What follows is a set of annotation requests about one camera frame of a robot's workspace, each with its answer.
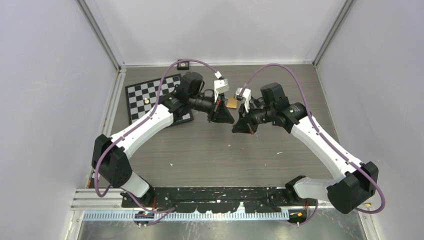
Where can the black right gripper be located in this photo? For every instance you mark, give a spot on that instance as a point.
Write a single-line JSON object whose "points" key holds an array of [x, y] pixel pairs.
{"points": [[241, 126]]}

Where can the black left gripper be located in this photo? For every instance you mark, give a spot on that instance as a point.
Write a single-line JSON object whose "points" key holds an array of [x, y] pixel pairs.
{"points": [[220, 113]]}

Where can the brass padlock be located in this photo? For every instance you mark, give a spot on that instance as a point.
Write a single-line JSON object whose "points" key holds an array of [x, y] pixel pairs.
{"points": [[231, 103]]}

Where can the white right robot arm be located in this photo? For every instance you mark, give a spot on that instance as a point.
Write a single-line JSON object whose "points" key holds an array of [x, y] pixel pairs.
{"points": [[352, 181]]}

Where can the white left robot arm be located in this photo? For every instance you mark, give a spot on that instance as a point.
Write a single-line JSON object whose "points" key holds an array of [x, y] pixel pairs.
{"points": [[111, 155]]}

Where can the small black square box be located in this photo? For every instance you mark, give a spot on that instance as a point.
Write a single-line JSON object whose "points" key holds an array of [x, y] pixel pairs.
{"points": [[183, 65]]}

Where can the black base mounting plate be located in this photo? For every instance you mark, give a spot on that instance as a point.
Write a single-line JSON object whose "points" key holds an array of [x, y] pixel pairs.
{"points": [[218, 200]]}

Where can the black white chessboard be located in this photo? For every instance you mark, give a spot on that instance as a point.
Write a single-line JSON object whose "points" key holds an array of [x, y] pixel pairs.
{"points": [[136, 93]]}

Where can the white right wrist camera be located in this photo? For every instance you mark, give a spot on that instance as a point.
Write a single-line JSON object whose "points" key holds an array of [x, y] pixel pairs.
{"points": [[244, 94]]}

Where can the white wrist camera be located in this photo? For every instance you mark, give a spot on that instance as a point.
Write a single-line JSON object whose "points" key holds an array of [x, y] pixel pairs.
{"points": [[220, 86], [244, 94]]}

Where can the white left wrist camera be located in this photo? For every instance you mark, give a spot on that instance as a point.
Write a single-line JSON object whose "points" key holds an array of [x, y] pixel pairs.
{"points": [[220, 86]]}

